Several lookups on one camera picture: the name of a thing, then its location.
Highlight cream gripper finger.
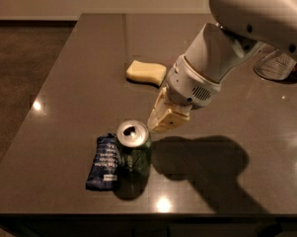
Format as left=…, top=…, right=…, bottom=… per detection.
left=147, top=87, right=169, bottom=129
left=151, top=105, right=191, bottom=132

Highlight yellow sponge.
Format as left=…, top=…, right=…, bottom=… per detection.
left=125, top=60, right=167, bottom=86

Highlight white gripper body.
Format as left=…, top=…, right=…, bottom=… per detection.
left=166, top=55, right=221, bottom=110

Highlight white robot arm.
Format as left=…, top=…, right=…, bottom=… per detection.
left=147, top=0, right=297, bottom=132

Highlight clear glass cup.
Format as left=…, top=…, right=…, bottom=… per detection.
left=254, top=44, right=297, bottom=81

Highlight blue rxbar blueberry wrapper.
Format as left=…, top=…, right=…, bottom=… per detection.
left=86, top=133, right=120, bottom=191

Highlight green soda can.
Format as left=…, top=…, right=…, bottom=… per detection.
left=116, top=119, right=152, bottom=199

